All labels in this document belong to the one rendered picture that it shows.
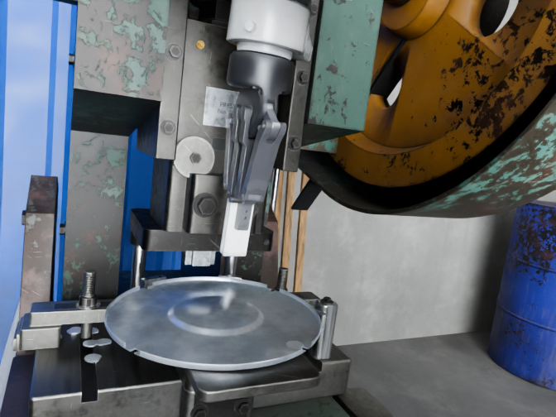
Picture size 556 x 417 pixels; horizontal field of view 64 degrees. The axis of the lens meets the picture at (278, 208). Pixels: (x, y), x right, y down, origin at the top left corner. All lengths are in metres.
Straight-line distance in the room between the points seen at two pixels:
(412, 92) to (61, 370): 0.72
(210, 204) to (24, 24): 1.34
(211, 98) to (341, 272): 1.80
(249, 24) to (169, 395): 0.47
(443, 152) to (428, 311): 2.13
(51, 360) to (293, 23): 0.53
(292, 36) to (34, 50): 1.40
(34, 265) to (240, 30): 0.63
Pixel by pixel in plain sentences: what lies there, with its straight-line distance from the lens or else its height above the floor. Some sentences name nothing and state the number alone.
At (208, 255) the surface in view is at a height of 0.84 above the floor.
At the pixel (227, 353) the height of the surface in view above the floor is 0.78.
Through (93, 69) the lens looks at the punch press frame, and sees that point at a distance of 0.55.
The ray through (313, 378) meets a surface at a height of 0.78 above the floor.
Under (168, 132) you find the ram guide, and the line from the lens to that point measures 0.57.
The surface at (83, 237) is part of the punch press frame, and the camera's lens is 0.88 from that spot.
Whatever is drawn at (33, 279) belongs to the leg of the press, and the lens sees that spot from 0.96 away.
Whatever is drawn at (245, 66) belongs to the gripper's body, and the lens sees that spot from 0.50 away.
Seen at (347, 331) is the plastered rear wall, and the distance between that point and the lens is 2.49.
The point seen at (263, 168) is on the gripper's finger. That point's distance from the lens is 0.49.
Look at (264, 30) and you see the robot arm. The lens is 0.49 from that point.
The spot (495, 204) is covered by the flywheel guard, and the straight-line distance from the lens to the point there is 0.77.
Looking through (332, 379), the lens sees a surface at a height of 0.68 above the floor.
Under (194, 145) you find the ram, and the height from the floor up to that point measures 1.01.
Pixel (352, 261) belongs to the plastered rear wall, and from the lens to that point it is 2.35.
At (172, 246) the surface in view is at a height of 0.87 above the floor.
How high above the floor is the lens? 1.03
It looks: 9 degrees down
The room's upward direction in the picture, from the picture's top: 7 degrees clockwise
